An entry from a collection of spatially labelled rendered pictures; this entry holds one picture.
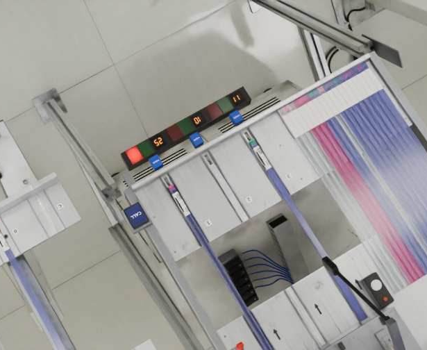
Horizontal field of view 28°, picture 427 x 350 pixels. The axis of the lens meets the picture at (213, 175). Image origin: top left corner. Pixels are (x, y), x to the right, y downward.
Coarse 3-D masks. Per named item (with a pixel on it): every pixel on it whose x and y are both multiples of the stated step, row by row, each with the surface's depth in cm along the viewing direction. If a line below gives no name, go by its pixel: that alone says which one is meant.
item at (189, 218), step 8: (192, 224) 199; (200, 232) 199; (200, 240) 198; (208, 248) 198; (216, 256) 197; (216, 264) 197; (224, 272) 196; (224, 280) 196; (232, 288) 196; (240, 304) 195; (248, 312) 194; (248, 320) 194; (256, 328) 193; (264, 336) 193; (264, 344) 193
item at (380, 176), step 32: (320, 96) 209; (352, 96) 209; (384, 96) 209; (288, 128) 207; (320, 128) 206; (352, 128) 207; (384, 128) 207; (320, 160) 204; (352, 160) 205; (384, 160) 205; (416, 160) 205; (352, 192) 203; (384, 192) 203; (416, 192) 203; (352, 224) 201; (384, 224) 201; (416, 224) 201; (384, 256) 199; (416, 256) 199
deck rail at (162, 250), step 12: (132, 192) 200; (144, 228) 200; (156, 240) 198; (168, 252) 197; (168, 264) 196; (180, 276) 196; (180, 288) 196; (192, 300) 194; (192, 312) 200; (204, 312) 194; (204, 324) 193; (216, 336) 192; (216, 348) 192
